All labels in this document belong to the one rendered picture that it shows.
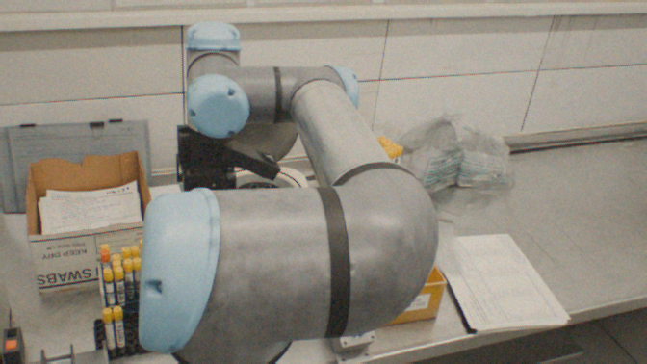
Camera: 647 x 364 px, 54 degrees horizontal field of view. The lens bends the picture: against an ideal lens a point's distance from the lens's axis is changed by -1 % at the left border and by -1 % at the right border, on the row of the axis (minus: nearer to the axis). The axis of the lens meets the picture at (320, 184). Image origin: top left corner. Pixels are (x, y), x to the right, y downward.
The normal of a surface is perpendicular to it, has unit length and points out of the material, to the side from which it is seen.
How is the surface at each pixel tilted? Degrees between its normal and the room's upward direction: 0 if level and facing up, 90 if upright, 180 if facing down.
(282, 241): 30
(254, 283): 62
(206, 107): 90
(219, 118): 90
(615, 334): 0
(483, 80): 90
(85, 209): 1
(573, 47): 90
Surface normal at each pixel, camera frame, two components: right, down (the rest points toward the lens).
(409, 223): 0.65, -0.45
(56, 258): 0.39, 0.49
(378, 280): 0.39, 0.11
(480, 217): 0.09, -0.84
